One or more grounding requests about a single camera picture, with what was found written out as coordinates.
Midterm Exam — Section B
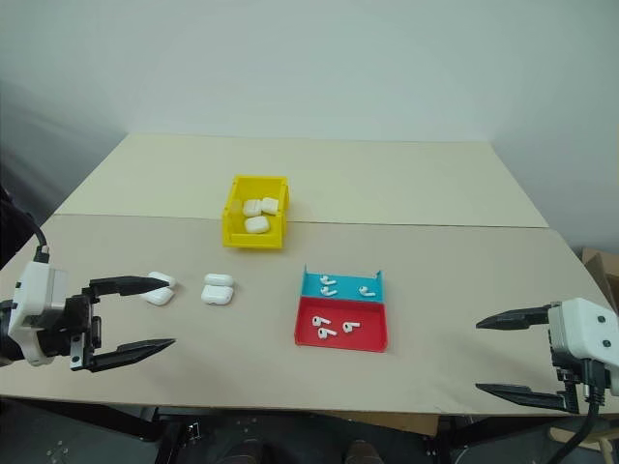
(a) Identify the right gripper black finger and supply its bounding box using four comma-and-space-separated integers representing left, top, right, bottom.
475, 382, 573, 413
476, 303, 555, 333

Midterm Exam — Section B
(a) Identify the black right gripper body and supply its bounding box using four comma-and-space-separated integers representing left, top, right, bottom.
550, 355, 589, 415

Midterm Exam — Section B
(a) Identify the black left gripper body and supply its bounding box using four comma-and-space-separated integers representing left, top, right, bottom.
41, 284, 105, 373

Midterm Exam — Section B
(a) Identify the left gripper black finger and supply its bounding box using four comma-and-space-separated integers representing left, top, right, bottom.
91, 337, 176, 373
89, 275, 171, 297

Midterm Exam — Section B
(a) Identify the yellow plastic bin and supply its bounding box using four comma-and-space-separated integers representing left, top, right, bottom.
221, 174, 291, 253

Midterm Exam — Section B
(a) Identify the light wooden stool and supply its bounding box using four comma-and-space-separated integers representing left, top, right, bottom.
593, 423, 619, 464

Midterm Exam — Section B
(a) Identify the dark brown rounded shape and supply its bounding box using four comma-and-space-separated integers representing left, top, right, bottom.
221, 438, 266, 464
344, 438, 382, 464

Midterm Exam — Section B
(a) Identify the red plastic tray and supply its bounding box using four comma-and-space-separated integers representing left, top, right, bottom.
293, 295, 390, 354

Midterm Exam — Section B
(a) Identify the blue plastic tray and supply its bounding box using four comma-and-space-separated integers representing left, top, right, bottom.
299, 263, 387, 305

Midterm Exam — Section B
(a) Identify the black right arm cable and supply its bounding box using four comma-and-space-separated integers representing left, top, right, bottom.
555, 358, 611, 464

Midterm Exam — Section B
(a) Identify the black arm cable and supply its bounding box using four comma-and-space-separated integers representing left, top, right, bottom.
0, 186, 52, 265
555, 358, 611, 464

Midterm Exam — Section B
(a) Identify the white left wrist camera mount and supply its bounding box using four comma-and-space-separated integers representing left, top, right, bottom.
8, 260, 70, 367

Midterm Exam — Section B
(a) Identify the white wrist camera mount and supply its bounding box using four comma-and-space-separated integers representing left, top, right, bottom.
8, 260, 70, 367
547, 298, 619, 395

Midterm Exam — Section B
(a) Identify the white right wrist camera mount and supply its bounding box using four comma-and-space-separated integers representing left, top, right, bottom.
547, 298, 619, 395

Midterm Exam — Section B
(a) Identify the black under-table frame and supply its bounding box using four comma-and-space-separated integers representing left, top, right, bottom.
0, 394, 619, 464

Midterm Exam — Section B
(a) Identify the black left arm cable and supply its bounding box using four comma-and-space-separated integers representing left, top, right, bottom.
0, 186, 52, 265

